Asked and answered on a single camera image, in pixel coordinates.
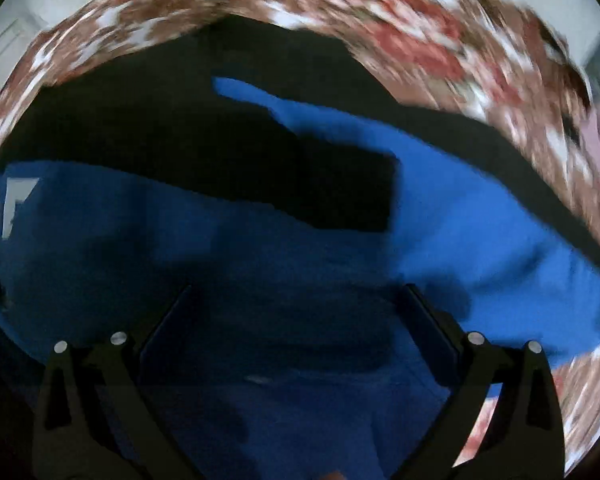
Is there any blue black hooded jacket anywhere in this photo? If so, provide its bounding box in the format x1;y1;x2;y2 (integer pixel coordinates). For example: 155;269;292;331
0;16;600;479

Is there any floral brown bed blanket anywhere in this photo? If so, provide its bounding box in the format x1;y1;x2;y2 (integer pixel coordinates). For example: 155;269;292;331
0;0;600;479

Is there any white headboard panel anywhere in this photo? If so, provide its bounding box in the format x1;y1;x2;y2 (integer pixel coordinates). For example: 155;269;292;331
0;18;35;92

